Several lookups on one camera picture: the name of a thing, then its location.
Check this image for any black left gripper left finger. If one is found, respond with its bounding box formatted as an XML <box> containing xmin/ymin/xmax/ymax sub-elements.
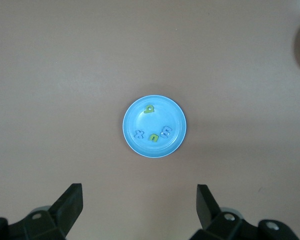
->
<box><xmin>0</xmin><ymin>183</ymin><xmax>84</xmax><ymax>240</ymax></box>

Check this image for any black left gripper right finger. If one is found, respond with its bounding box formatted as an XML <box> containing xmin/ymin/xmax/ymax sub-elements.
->
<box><xmin>189</xmin><ymin>184</ymin><xmax>299</xmax><ymax>240</ymax></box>

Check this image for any blue letter m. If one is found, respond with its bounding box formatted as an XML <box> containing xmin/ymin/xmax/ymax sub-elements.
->
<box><xmin>160</xmin><ymin>125</ymin><xmax>173</xmax><ymax>139</ymax></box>

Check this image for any blue plate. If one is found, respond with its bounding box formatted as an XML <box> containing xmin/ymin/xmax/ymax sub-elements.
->
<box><xmin>122</xmin><ymin>94</ymin><xmax>188</xmax><ymax>159</ymax></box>

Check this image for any brown table mat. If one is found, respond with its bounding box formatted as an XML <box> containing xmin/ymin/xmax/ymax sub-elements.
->
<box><xmin>0</xmin><ymin>0</ymin><xmax>300</xmax><ymax>240</ymax></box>

